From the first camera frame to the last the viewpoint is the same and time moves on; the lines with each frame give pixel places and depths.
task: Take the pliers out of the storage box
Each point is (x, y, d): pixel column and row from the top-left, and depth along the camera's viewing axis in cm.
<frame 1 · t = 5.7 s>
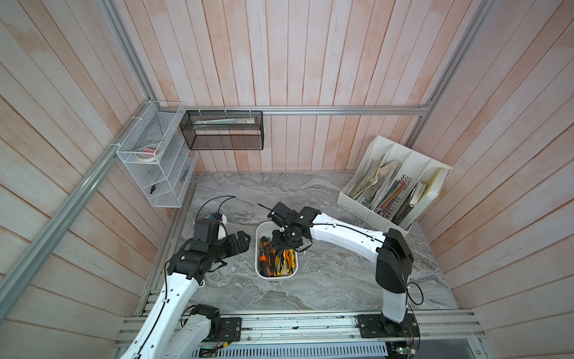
left hand: (240, 244, 77), fingers open
right hand: (276, 246, 83), fingers open
white plastic storage box: (264, 229, 92), point 7 cm above the table
white desktop file organizer: (392, 186, 105), point 9 cm above the table
orange pliers in box: (267, 257, 86), point 6 cm above the table
yellow pliers in box: (288, 260, 87), point 4 cm above the table

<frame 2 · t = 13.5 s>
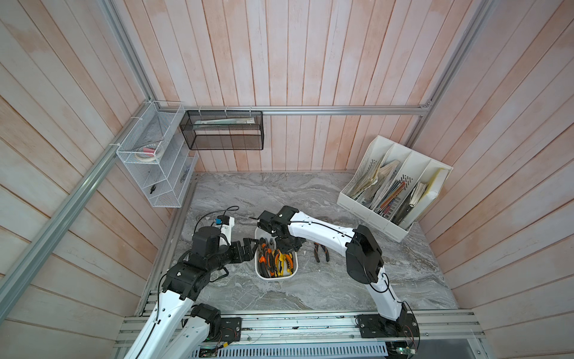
left hand: (247, 247, 73), fingers open
right hand: (291, 246, 87), fingers closed
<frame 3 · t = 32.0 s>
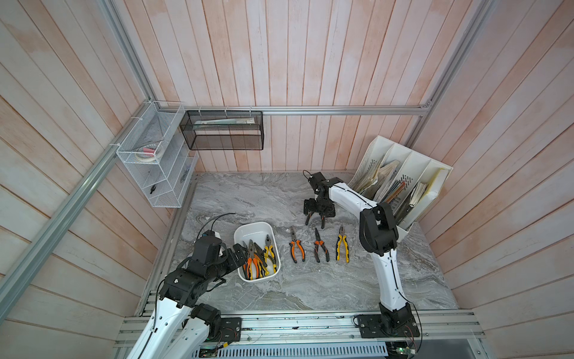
left hand: (238, 260, 74), fingers open
right hand: (313, 212, 103), fingers open
yellow black pliers: (342, 237, 97), on the table
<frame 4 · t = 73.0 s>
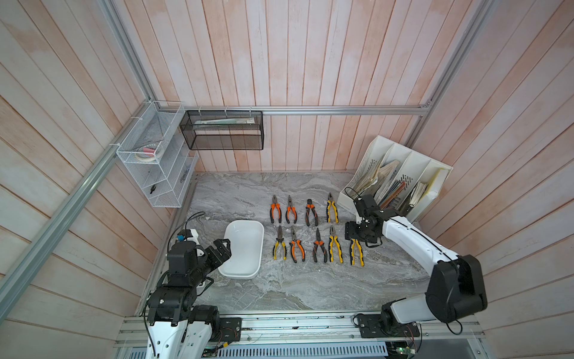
left hand: (221, 250, 72), fingers open
right hand: (352, 233, 88), fingers open
white plastic storage box: (247, 244, 96), on the table
orange pliers in box: (274, 203, 109), on the table
yellow pliers in box: (352, 252, 92), point 2 cm above the table
orange grey pliers in box: (293, 209, 106), on the table
dark orange-tipped pliers: (308, 206, 107), point 2 cm above the table
yellow black combination pliers: (328, 209, 106), on the table
yellow long-nose pliers: (279, 239, 97), on the table
the other named things where they were.

